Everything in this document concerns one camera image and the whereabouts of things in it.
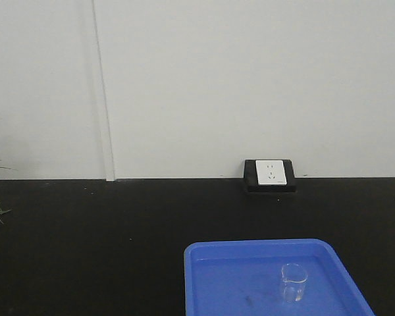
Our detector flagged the clear glass beaker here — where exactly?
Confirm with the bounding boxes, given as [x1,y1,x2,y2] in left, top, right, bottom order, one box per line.
[280,263,308,303]

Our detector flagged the blue plastic tray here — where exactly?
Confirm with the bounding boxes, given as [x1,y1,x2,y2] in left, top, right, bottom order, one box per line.
[184,239,374,315]

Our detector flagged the white socket in black box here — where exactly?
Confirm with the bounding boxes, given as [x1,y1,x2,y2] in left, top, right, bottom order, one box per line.
[243,159,296,194]

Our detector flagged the white wall conduit strip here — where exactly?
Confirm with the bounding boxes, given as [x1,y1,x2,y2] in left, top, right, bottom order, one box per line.
[91,1,116,182]

